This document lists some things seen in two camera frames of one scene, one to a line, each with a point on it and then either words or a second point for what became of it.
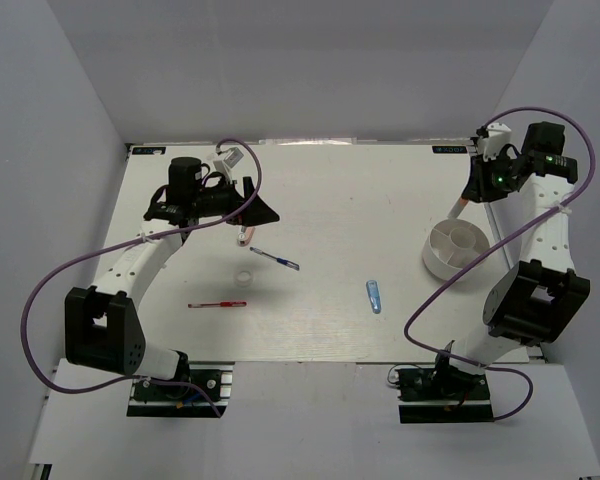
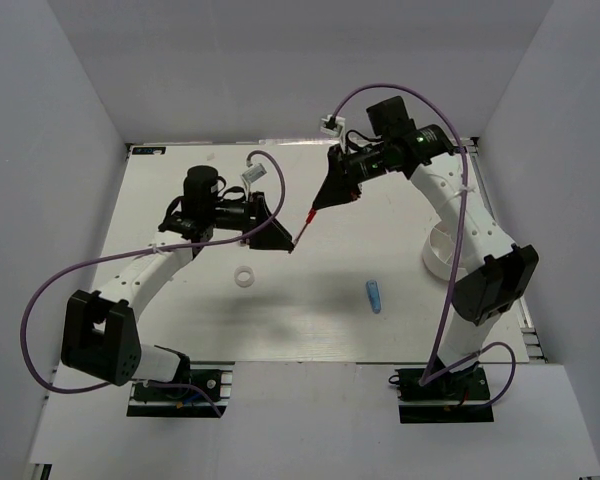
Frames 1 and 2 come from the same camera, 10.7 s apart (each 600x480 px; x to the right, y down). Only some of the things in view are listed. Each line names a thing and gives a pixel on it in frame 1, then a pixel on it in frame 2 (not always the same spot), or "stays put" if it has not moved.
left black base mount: (205, 390) stays put
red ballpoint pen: (222, 304) to (309, 219)
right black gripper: (478, 189) to (337, 188)
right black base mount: (442, 395) stays put
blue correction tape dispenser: (373, 292) stays put
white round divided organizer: (453, 245) stays put
